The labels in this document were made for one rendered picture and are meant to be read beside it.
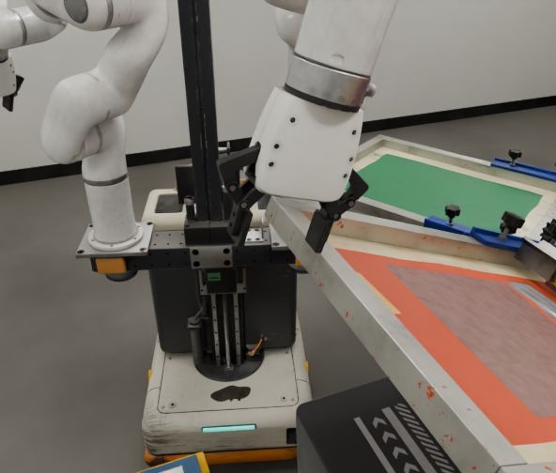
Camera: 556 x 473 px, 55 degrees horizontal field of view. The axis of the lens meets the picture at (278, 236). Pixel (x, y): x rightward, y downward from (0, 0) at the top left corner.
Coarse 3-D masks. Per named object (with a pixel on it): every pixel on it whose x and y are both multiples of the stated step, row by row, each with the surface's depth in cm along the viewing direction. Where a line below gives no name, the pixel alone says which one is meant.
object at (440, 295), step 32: (352, 256) 87; (384, 256) 92; (384, 288) 80; (416, 288) 84; (448, 288) 89; (480, 288) 95; (512, 288) 102; (544, 288) 109; (416, 320) 74; (448, 320) 77; (480, 320) 82; (512, 320) 87; (544, 320) 92
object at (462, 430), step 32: (288, 224) 82; (352, 224) 93; (384, 224) 97; (320, 256) 73; (480, 256) 110; (512, 256) 114; (320, 288) 72; (352, 288) 67; (352, 320) 65; (384, 320) 62; (384, 352) 60; (416, 352) 58; (416, 384) 55; (448, 384) 54; (448, 416) 51; (480, 416) 51; (448, 448) 50; (480, 448) 47; (512, 448) 48
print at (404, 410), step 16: (368, 416) 104; (384, 416) 104; (400, 416) 104; (416, 416) 104; (368, 432) 101; (384, 432) 101; (400, 432) 101; (416, 432) 101; (384, 448) 98; (400, 448) 98; (416, 448) 98; (432, 448) 98; (384, 464) 95; (400, 464) 95; (416, 464) 95; (432, 464) 95; (448, 464) 95
